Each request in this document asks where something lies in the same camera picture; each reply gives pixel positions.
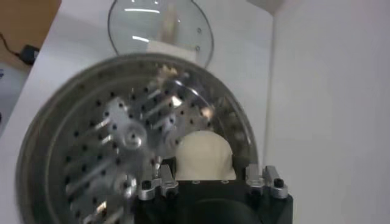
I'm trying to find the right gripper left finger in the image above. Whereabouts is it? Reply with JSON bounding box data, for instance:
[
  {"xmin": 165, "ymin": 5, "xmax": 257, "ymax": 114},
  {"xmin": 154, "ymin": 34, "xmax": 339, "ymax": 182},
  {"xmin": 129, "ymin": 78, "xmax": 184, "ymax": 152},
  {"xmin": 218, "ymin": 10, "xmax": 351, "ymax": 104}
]
[{"xmin": 137, "ymin": 155, "xmax": 180, "ymax": 201}]

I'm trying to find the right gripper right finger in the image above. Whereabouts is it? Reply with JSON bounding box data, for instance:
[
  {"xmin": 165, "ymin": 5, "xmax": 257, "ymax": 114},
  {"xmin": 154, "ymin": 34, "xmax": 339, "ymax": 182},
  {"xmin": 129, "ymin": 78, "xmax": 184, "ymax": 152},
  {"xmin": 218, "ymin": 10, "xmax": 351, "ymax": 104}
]
[{"xmin": 233, "ymin": 152, "xmax": 289, "ymax": 200}]

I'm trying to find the white steamed baozi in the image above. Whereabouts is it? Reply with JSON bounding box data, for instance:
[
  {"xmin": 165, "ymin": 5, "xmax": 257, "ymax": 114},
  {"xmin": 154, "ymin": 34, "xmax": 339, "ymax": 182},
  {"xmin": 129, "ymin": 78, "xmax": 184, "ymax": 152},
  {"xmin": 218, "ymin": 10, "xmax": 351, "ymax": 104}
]
[{"xmin": 174, "ymin": 130, "xmax": 237, "ymax": 181}]

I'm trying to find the glass lid with beige handle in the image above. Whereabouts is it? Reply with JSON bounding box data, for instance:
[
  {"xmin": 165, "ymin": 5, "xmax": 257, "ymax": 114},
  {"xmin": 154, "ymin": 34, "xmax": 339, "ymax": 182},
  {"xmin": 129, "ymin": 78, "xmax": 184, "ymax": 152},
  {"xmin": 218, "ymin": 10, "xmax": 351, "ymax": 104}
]
[{"xmin": 107, "ymin": 0, "xmax": 215, "ymax": 68}]

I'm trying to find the stainless steel steamer basket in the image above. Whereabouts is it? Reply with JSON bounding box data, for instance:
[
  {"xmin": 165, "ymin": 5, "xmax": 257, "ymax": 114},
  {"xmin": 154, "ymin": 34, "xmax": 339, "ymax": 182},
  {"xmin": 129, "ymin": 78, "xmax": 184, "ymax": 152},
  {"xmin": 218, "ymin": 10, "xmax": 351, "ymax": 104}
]
[{"xmin": 15, "ymin": 53, "xmax": 260, "ymax": 224}]

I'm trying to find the black floor power adapter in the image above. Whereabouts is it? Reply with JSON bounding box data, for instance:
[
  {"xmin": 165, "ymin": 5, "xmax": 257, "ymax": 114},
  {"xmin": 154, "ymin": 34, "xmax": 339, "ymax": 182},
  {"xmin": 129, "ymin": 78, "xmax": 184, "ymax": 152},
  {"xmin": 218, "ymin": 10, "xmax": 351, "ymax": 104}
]
[{"xmin": 0, "ymin": 32, "xmax": 40, "ymax": 66}]

